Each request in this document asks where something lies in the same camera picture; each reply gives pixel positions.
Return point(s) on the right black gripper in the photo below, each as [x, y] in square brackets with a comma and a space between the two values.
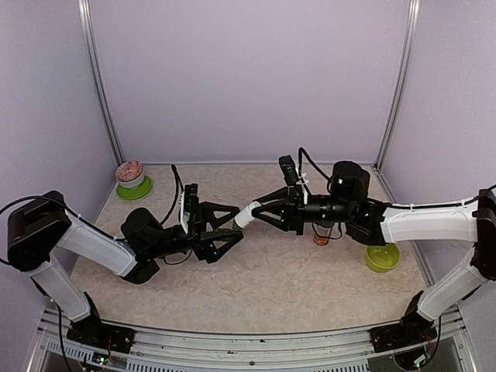
[292, 210]

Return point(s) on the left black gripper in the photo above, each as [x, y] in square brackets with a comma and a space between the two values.
[202, 242]

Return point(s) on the small white pill bottle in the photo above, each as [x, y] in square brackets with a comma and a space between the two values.
[245, 216]

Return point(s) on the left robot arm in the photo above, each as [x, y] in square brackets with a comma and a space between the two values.
[41, 223]

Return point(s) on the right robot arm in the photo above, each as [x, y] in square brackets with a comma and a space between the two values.
[377, 223]

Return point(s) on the orange pill bottle grey cap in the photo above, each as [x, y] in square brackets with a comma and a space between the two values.
[322, 234]

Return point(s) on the lime green plate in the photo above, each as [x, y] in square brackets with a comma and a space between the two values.
[135, 193]

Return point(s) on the red patterned white bowl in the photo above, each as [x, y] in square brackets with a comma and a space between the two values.
[130, 174]

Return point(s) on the lime green bowl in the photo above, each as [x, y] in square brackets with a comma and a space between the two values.
[382, 259]

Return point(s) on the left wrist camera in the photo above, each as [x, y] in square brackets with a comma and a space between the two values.
[188, 207]

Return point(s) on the front aluminium rail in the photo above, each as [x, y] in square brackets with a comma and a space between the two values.
[161, 349]

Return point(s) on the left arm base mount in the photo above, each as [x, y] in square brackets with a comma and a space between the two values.
[102, 333]

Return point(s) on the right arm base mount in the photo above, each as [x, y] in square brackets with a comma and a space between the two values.
[411, 329]

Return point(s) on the right aluminium frame post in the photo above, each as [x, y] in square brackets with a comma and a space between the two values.
[400, 84]

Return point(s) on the aluminium frame post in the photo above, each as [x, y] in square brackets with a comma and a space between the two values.
[400, 84]
[84, 10]

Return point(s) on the left aluminium frame post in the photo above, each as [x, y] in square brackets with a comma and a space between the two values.
[84, 10]

